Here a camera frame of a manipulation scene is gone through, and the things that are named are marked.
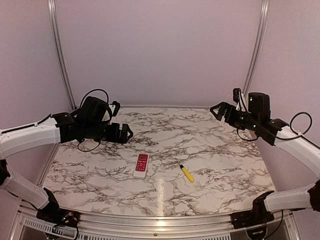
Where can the white red remote control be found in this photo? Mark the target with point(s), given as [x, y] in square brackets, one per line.
[141, 166]

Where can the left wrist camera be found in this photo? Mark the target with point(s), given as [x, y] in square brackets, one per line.
[112, 110]

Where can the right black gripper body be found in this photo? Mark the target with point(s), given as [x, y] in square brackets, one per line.
[248, 122]

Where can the left aluminium frame post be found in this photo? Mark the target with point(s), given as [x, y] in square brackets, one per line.
[52, 10]

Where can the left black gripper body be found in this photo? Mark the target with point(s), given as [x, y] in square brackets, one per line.
[112, 136]

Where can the aluminium frame post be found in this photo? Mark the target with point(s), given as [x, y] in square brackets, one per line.
[261, 29]
[52, 10]

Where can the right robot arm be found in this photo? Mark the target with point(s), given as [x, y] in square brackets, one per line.
[255, 116]

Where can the yellow handled screwdriver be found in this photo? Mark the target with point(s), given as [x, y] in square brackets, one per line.
[186, 173]

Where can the front aluminium frame rail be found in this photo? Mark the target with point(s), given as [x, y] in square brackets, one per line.
[96, 226]

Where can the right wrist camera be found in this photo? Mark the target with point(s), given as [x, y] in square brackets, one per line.
[238, 99]

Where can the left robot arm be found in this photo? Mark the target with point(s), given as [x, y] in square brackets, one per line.
[91, 121]

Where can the right aluminium frame post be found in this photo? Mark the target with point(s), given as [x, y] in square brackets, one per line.
[261, 29]

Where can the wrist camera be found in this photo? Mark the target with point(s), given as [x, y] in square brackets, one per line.
[238, 99]
[112, 110]

